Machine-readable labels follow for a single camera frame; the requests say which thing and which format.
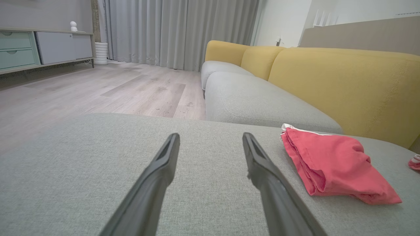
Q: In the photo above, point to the green cabinet drawer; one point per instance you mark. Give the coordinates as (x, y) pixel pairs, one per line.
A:
(14, 41)
(16, 59)

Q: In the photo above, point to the wooden pillar strip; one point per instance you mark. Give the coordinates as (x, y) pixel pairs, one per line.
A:
(95, 19)

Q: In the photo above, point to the wall air vent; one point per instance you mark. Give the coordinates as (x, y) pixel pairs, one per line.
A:
(408, 13)

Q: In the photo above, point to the red Bulls basketball jersey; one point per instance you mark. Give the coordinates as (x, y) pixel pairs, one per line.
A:
(334, 164)

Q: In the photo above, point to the grey sofa seat cushion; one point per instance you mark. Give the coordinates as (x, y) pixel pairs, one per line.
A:
(256, 98)
(218, 67)

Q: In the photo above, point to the white ribbed cylinder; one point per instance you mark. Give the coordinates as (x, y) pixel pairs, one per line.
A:
(101, 54)

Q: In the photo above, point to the small red white object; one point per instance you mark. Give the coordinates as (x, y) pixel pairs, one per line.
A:
(415, 164)

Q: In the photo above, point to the white slatted rack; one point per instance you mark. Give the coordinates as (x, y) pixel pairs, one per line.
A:
(325, 19)

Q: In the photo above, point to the small wall socket device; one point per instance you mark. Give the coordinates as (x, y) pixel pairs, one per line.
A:
(279, 42)

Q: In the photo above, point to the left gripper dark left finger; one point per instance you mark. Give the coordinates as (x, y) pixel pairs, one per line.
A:
(147, 196)

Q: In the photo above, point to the large yellow sofa back cushion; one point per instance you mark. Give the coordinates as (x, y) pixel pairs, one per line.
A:
(344, 85)

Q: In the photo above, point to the large grey sofa ottoman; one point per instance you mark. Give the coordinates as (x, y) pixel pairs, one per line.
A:
(82, 170)

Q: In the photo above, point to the small white figurine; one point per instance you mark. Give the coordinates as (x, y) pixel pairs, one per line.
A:
(73, 27)

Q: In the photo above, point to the grey pleated curtain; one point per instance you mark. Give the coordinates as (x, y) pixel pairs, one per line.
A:
(164, 29)

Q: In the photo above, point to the white cabinet sliding door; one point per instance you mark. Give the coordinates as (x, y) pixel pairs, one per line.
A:
(59, 47)

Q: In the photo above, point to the low wooden sideboard cabinet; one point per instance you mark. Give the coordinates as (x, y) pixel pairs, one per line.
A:
(39, 67)

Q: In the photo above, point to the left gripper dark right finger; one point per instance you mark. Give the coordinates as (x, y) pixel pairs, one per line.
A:
(279, 203)

